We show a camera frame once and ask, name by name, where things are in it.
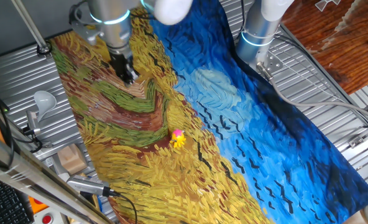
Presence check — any pale grey plastic ladle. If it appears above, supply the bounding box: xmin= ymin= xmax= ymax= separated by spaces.
xmin=34 ymin=90 xmax=58 ymax=123

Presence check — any grey box with red button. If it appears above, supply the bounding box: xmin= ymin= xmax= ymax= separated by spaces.
xmin=31 ymin=210 xmax=65 ymax=224

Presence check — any yellow toy with pink top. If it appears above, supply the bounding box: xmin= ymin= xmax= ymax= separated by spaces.
xmin=170 ymin=129 xmax=187 ymax=149

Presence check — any metal pole with black foot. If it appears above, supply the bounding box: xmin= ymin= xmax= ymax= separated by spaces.
xmin=11 ymin=0 xmax=53 ymax=57

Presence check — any painted wheat field cloth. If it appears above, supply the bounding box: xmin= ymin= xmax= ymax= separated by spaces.
xmin=48 ymin=0 xmax=368 ymax=224

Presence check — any orange box with red button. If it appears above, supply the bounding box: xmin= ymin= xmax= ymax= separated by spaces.
xmin=27 ymin=195 xmax=50 ymax=215

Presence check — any black camera cable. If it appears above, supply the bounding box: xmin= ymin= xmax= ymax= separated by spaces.
xmin=109 ymin=189 xmax=139 ymax=224

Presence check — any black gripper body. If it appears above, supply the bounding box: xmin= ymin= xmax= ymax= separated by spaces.
xmin=108 ymin=50 xmax=135 ymax=76

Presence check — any small metal corner bracket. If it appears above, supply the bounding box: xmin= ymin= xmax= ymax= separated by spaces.
xmin=347 ymin=134 xmax=366 ymax=149

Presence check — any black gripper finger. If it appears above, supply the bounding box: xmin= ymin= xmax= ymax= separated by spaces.
xmin=127 ymin=66 xmax=140 ymax=84
xmin=118 ymin=70 xmax=132 ymax=87

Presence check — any silver depth camera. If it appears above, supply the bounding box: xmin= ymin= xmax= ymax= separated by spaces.
xmin=66 ymin=174 xmax=120 ymax=197

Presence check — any large wooden block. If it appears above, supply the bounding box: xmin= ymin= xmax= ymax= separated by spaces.
xmin=57 ymin=143 xmax=88 ymax=175

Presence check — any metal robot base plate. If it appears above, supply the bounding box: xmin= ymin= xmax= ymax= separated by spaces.
xmin=258 ymin=50 xmax=284 ymax=74

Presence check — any clear acrylic piece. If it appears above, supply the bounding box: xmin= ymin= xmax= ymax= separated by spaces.
xmin=314 ymin=0 xmax=342 ymax=12

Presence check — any aluminium frame beam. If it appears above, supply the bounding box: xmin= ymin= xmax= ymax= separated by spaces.
xmin=0 ymin=128 xmax=114 ymax=224

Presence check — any grey camera bracket with cables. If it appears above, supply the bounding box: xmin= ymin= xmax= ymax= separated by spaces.
xmin=21 ymin=110 xmax=53 ymax=154

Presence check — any grey base cable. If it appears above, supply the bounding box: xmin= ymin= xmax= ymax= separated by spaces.
xmin=256 ymin=61 xmax=368 ymax=125

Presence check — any black keyboard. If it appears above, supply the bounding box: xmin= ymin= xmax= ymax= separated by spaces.
xmin=0 ymin=173 xmax=34 ymax=224

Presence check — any brown wooden table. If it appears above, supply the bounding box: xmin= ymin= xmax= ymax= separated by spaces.
xmin=279 ymin=0 xmax=368 ymax=96

